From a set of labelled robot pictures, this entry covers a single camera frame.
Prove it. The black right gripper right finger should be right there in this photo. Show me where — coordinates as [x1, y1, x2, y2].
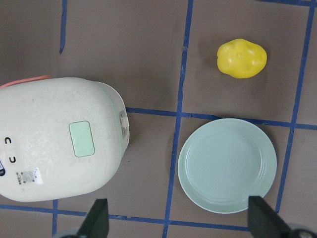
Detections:
[248, 196, 297, 238]

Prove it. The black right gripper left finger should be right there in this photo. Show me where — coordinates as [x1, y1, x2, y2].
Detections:
[76, 198, 109, 238]

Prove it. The white rice cooker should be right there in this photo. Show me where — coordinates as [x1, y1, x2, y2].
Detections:
[0, 77, 129, 202]

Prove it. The green plate near lemon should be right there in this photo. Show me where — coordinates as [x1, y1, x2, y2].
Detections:
[178, 118, 277, 214]

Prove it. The yellow lemon toy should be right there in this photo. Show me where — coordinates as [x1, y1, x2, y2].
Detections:
[216, 39, 267, 79]

